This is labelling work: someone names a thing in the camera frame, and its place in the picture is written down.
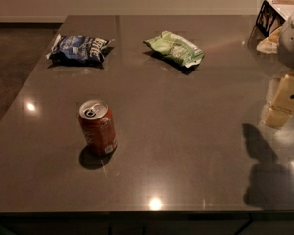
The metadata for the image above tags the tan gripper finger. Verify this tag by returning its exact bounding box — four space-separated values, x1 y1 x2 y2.
264 108 292 129

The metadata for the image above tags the blue chip bag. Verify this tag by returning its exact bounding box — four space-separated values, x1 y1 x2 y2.
46 34 111 65

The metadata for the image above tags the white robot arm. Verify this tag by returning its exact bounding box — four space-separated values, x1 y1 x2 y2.
263 13 294 129

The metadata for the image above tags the pale snack bag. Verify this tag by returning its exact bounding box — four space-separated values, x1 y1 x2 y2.
256 27 282 54

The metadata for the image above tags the green chip bag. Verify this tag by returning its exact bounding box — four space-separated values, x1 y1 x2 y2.
144 31 205 68

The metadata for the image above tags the red soda can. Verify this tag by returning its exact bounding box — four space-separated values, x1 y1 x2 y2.
78 99 117 156

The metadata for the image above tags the black wire basket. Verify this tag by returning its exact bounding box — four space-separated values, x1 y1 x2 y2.
256 0 285 37

